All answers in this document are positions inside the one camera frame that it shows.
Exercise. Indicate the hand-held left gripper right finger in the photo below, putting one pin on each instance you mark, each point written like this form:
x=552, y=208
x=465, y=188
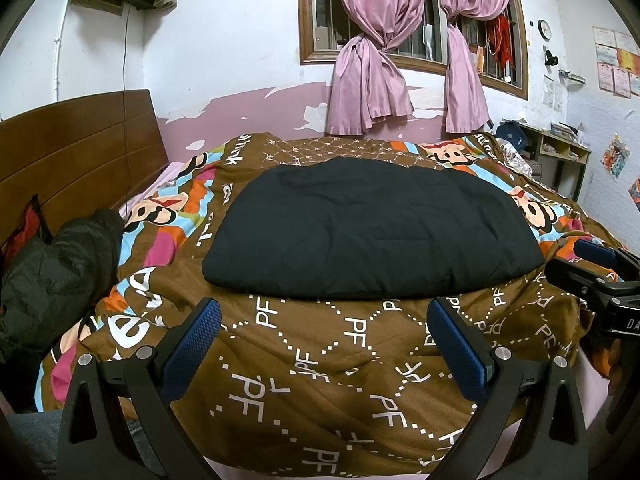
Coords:
x=457, y=350

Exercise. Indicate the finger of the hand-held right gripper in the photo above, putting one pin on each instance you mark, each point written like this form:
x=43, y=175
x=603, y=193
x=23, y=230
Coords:
x=580, y=275
x=595, y=251

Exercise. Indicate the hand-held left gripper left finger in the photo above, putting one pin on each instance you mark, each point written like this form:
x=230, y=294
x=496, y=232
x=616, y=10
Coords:
x=195, y=345

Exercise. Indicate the black jacket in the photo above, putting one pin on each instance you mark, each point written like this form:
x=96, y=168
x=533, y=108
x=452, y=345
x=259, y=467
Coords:
x=370, y=230

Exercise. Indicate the wooden shelf desk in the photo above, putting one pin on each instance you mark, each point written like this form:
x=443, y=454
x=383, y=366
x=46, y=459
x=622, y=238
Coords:
x=565, y=145

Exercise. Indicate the floral patterned cloth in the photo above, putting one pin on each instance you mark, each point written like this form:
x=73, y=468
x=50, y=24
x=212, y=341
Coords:
x=515, y=157

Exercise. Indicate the brown printed blanket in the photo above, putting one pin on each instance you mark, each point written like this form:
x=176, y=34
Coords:
x=325, y=360

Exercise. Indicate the dark blue cap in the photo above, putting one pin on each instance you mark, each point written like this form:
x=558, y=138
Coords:
x=510, y=132

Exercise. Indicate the dark grey puffer jacket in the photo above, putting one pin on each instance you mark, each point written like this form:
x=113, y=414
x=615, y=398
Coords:
x=60, y=280

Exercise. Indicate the red cloth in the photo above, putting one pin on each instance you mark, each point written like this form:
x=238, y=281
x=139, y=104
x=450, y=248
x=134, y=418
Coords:
x=27, y=225

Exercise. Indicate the narrow pink curtain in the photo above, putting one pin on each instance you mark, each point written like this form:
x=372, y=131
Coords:
x=465, y=90

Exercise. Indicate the wooden headboard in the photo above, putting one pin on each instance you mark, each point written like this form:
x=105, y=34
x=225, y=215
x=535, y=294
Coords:
x=75, y=160

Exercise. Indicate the red hanging decoration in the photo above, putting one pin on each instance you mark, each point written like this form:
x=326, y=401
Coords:
x=500, y=45

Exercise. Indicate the wide pink curtain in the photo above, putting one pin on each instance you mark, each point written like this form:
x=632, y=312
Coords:
x=370, y=85

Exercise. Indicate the colourful wall poster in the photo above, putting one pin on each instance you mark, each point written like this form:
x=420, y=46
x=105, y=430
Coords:
x=616, y=155

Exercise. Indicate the white wall calendar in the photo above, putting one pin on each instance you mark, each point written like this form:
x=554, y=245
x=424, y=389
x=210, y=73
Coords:
x=554, y=92

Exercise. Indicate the metal wall bracket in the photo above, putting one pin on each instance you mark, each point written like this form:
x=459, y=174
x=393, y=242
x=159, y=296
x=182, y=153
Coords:
x=572, y=77

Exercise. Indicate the group of wall certificates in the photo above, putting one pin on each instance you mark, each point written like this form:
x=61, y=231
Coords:
x=617, y=60

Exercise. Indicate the black wall hook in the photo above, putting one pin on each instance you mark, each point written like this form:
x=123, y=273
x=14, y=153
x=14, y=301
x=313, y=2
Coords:
x=550, y=56

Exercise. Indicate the round wall clock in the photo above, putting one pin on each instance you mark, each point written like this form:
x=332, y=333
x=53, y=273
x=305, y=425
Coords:
x=544, y=29

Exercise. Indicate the white wall pipe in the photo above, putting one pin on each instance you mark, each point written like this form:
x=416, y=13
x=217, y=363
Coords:
x=60, y=50

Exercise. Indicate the wall-mounted unit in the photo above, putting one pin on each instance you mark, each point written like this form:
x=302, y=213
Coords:
x=100, y=6

